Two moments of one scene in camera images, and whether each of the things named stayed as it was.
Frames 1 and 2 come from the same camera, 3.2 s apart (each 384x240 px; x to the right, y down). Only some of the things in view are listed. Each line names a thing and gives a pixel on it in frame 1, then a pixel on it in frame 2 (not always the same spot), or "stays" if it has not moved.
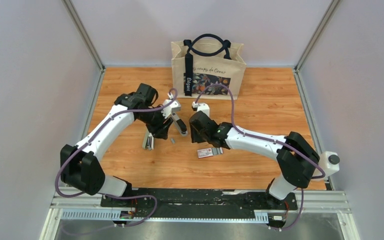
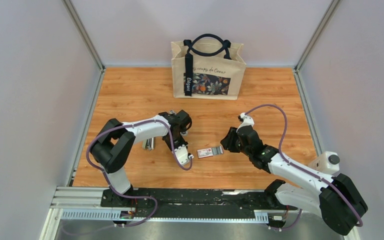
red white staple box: [209, 152] stays
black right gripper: [195, 137] -> [227, 142]
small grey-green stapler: [148, 142] stays
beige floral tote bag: [204, 59] stays
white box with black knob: [330, 161] stays
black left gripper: [161, 131] -> [183, 142]
